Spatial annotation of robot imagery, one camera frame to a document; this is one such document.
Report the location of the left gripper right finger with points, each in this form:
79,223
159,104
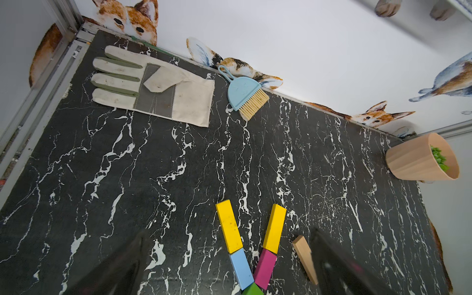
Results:
339,272

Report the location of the pink pot with greens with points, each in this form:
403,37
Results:
413,160

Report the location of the short yellow block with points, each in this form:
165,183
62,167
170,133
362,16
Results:
229,226

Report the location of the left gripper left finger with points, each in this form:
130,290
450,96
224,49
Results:
121,273

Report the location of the small light blue block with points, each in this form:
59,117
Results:
241,269

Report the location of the small green block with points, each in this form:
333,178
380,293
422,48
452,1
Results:
253,289

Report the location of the beige work glove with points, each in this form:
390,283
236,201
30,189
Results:
138,82

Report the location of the long yellow block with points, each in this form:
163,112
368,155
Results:
274,228

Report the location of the long natural wood block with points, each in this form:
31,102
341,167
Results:
304,253

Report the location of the magenta rectangular block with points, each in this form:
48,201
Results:
265,268

